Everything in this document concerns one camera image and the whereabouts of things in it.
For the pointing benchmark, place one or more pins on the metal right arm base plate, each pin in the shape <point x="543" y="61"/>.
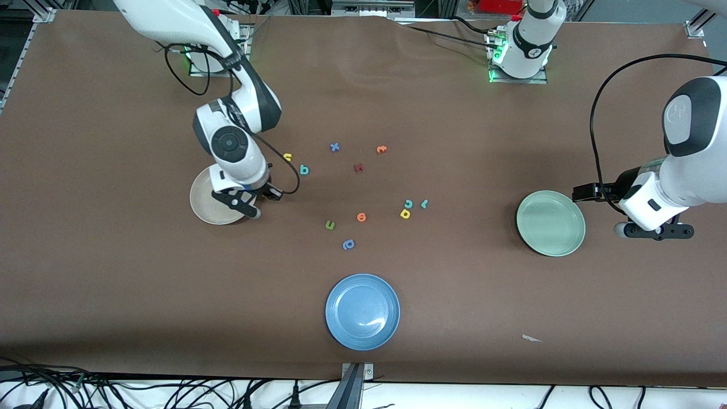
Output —
<point x="245" y="34"/>

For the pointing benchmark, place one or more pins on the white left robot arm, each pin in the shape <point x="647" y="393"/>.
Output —
<point x="698" y="170"/>

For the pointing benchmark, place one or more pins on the brown table cover sheet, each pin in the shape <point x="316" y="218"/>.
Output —
<point x="113" y="284"/>

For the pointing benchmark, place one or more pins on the aluminium side rail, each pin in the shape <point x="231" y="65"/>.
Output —
<point x="24" y="57"/>

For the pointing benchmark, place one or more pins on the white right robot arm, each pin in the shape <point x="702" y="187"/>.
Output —
<point x="170" y="17"/>

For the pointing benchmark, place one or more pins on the red box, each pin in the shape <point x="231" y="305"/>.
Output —
<point x="500" y="5"/>

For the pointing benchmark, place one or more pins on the white paper scrap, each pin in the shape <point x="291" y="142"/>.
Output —
<point x="531" y="338"/>

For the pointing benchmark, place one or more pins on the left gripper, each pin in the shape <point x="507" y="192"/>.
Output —
<point x="622" y="183"/>

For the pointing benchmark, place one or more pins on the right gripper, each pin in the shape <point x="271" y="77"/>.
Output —
<point x="269" y="191"/>

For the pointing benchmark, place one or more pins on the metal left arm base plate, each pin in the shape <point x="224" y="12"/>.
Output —
<point x="534" y="80"/>

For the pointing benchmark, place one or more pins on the aluminium corner bracket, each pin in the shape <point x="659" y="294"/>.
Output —
<point x="696" y="27"/>
<point x="44" y="15"/>

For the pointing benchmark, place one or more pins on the blue letter p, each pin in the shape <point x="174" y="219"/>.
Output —
<point x="348" y="245"/>

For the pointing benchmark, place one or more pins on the green plate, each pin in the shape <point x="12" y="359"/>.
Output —
<point x="551" y="222"/>

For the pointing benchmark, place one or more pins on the beige plate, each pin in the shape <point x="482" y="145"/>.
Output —
<point x="203" y="207"/>

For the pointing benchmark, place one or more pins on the blue plate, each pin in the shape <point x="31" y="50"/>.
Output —
<point x="362" y="312"/>

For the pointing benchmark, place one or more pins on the aluminium frame strut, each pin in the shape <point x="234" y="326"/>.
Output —
<point x="352" y="389"/>

